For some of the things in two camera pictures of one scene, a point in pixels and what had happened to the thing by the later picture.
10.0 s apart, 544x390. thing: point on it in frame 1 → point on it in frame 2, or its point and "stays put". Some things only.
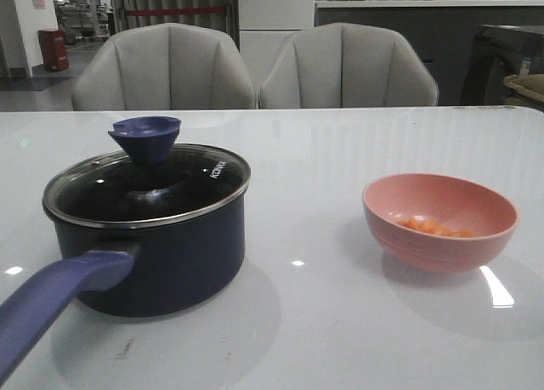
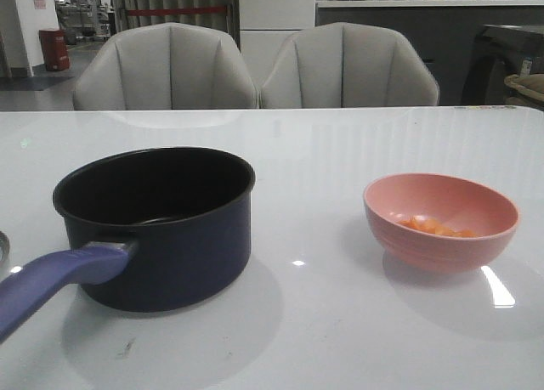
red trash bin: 53,49 stays put
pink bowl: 433,223 stays put
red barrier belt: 175,11 stays put
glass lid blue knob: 150,182 → 4,249
